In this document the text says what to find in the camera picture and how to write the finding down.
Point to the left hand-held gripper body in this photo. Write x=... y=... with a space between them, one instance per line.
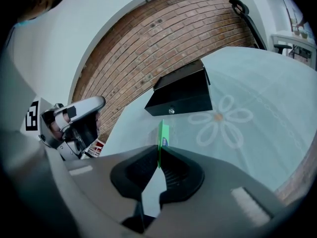
x=74 y=123

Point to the white desk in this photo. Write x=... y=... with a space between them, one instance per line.
x=297 y=42

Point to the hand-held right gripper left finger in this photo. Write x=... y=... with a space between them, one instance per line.
x=99 y=180

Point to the light floral tablecloth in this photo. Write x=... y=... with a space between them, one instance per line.
x=247 y=103

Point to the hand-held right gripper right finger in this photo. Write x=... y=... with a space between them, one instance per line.
x=223 y=187

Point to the black office chair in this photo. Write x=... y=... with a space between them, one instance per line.
x=250 y=23

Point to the person's left hand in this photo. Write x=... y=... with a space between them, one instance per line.
x=57 y=129

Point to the black metal box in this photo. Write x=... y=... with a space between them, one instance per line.
x=183 y=95

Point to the red and white crate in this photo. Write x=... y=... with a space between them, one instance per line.
x=96 y=149

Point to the green box of bandages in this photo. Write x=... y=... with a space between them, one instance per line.
x=163 y=135

